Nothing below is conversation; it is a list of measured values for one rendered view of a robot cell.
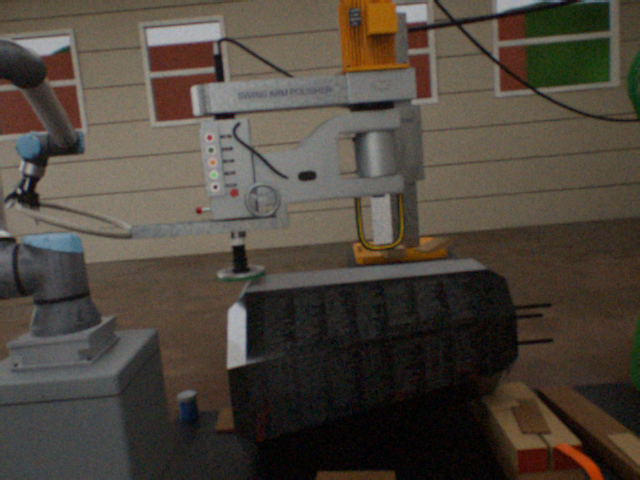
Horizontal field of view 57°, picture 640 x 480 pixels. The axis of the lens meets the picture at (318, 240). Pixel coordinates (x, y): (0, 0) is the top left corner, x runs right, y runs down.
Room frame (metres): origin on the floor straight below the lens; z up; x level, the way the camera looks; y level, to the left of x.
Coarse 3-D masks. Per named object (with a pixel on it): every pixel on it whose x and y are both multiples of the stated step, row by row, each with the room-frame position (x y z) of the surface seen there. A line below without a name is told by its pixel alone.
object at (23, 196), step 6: (24, 174) 2.35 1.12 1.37; (30, 180) 2.34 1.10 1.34; (36, 180) 2.35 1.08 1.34; (24, 186) 2.38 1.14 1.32; (30, 186) 2.36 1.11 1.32; (18, 192) 2.35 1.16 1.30; (24, 192) 2.34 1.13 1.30; (30, 192) 2.34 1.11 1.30; (36, 192) 2.39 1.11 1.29; (18, 198) 2.36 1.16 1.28; (24, 198) 2.35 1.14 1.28; (30, 198) 2.35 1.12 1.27; (36, 198) 2.37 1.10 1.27; (30, 204) 2.35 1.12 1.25; (36, 204) 2.36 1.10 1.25
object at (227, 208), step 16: (224, 128) 2.52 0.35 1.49; (240, 128) 2.53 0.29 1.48; (224, 144) 2.52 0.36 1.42; (240, 144) 2.53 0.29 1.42; (240, 160) 2.53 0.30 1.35; (224, 176) 2.52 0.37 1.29; (240, 176) 2.53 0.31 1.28; (240, 192) 2.53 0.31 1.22; (256, 192) 2.55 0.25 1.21; (224, 208) 2.52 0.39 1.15; (240, 208) 2.53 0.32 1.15; (256, 208) 2.54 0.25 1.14
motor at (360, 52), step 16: (352, 0) 2.65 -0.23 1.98; (368, 0) 2.63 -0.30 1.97; (384, 0) 2.64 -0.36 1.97; (352, 16) 2.60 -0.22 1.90; (368, 16) 2.57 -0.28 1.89; (384, 16) 2.57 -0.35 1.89; (352, 32) 2.64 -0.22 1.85; (368, 32) 2.59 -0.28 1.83; (384, 32) 2.57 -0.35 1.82; (352, 48) 2.65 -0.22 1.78; (368, 48) 2.63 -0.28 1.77; (384, 48) 2.64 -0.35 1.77; (352, 64) 2.65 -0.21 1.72; (368, 64) 2.63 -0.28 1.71; (384, 64) 2.65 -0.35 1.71; (400, 64) 2.61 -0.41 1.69
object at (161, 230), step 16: (144, 224) 2.63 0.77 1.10; (160, 224) 2.63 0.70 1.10; (176, 224) 2.64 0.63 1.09; (192, 224) 2.55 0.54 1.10; (208, 224) 2.56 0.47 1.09; (224, 224) 2.57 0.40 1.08; (240, 224) 2.58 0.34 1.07; (256, 224) 2.59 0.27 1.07; (272, 224) 2.60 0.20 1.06; (288, 224) 2.61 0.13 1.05
